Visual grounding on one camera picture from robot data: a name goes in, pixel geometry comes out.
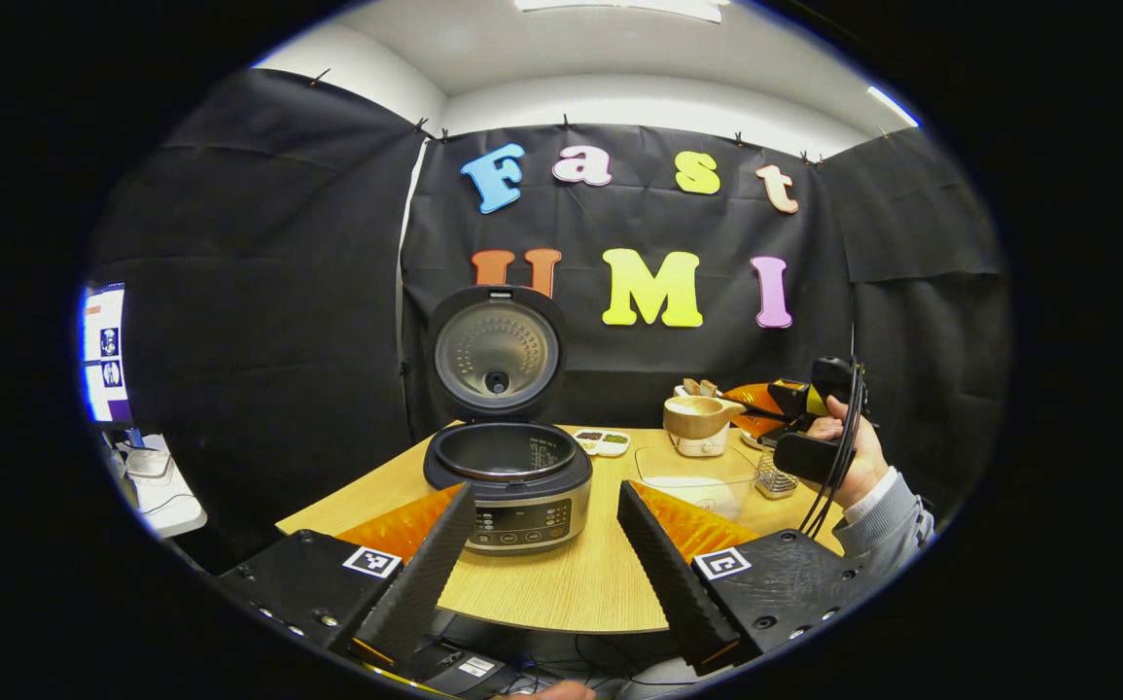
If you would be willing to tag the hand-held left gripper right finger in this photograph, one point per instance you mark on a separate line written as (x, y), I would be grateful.
(673, 583)

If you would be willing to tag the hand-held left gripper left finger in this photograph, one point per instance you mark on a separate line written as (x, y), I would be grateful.
(425, 574)

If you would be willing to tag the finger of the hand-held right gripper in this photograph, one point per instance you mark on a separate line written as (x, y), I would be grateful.
(765, 394)

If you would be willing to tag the wooden spoon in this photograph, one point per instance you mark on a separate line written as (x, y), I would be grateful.
(697, 416)

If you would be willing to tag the white rice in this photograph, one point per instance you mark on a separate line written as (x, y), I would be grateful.
(717, 506)

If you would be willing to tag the dark grey rice cooker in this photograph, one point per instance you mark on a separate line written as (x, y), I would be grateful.
(498, 350)

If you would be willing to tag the white toaster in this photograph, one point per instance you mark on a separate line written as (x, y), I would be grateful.
(697, 446)

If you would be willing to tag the clear glass tray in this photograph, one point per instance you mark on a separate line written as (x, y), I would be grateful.
(668, 467)

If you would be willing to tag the white divided dish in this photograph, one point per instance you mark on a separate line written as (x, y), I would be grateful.
(602, 442)

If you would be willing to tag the white side table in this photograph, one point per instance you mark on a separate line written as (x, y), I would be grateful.
(177, 510)

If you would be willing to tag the computer monitor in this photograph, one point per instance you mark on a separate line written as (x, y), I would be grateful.
(104, 350)

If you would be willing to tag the long ceiling light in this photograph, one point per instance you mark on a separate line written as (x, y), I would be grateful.
(619, 8)

